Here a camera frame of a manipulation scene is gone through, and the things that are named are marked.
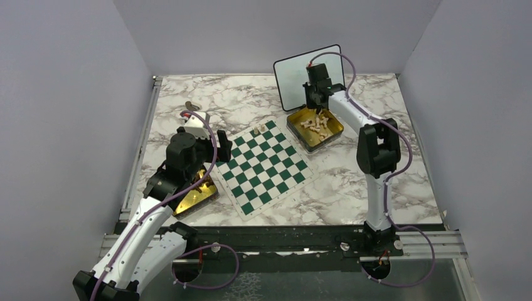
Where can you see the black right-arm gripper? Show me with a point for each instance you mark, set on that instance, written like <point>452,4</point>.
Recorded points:
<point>309,104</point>

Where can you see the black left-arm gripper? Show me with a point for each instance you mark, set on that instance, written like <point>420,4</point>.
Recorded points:
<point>224,151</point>

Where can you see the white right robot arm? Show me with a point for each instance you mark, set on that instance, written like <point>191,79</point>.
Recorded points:
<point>378,150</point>

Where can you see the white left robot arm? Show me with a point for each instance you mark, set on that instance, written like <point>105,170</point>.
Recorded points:
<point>131,264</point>

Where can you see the gold tin with white pieces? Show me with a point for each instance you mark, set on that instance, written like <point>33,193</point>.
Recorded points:
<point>314,130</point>

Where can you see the gold tin with dark pieces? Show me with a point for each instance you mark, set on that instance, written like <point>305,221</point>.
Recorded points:
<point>198,198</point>

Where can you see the green white chess mat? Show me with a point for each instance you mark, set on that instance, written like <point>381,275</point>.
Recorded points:
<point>264,170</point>

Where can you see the small whiteboard with stand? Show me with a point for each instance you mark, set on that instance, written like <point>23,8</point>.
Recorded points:
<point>290,74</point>

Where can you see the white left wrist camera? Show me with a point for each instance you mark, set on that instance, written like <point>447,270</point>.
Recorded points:
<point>196,127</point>

